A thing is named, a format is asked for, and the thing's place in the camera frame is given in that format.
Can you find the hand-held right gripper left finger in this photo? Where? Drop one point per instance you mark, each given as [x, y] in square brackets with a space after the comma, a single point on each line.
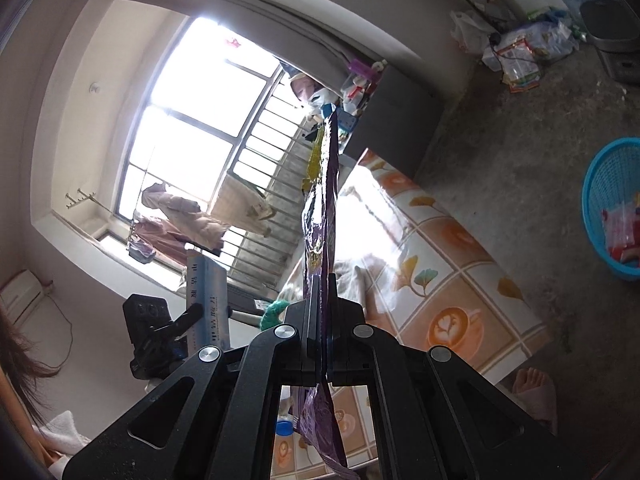
[310, 330]

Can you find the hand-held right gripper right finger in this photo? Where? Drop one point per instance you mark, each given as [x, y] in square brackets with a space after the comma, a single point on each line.
[340, 330]

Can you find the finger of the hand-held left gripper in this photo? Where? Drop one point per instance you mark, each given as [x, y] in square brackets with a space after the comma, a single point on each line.
[180, 322]

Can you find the clear plastic bottle blue label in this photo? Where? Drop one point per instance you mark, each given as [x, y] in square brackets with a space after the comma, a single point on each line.
[207, 300]

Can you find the green plastic bag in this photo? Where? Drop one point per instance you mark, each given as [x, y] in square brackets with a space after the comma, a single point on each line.
[274, 312]

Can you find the large purple snack bag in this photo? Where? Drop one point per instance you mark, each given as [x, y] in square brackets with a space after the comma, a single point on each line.
[325, 210]

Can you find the red and white snack bag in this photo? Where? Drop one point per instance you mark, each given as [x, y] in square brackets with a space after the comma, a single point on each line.
[620, 240]

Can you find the blue plastic basket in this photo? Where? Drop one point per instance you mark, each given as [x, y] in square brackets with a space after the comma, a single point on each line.
[600, 185]

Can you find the pink hanging coat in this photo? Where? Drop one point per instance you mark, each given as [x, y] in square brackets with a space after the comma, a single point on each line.
[160, 240]

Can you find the metal window railing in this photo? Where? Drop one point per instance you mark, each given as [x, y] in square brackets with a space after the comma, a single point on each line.
[270, 255]

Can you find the beige hanging jacket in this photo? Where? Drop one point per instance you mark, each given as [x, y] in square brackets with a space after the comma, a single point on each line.
[175, 210]

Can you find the white air conditioner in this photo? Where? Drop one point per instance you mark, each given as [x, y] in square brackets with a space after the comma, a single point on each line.
[20, 295]

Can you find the person's hair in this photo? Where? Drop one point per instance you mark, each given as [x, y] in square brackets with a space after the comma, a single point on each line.
[25, 360]

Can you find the beige hanging cloth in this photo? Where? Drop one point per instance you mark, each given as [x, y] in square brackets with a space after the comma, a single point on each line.
[240, 205]

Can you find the person's white clothing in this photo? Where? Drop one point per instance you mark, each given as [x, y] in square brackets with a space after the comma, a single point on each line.
[62, 432]

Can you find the person's foot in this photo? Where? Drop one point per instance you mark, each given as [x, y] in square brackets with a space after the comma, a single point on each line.
[535, 390]

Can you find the window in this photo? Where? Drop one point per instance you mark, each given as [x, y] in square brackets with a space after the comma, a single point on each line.
[200, 110]

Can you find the grey cabinet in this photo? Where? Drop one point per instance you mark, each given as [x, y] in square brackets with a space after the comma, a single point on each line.
[400, 110]

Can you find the purple cup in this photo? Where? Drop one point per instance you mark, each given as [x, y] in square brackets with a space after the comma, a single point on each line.
[360, 66]

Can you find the grey curtain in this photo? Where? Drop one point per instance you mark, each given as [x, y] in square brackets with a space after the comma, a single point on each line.
[280, 15]

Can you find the white plastic bag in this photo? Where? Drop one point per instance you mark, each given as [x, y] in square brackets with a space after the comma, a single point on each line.
[467, 27]

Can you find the clear plastic bag of packets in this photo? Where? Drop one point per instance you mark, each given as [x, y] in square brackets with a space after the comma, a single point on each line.
[540, 40]

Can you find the black rice cooker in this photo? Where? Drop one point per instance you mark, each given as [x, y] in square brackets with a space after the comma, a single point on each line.
[615, 30]

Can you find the metal wall hooks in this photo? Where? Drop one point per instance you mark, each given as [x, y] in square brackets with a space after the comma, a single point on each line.
[82, 197]

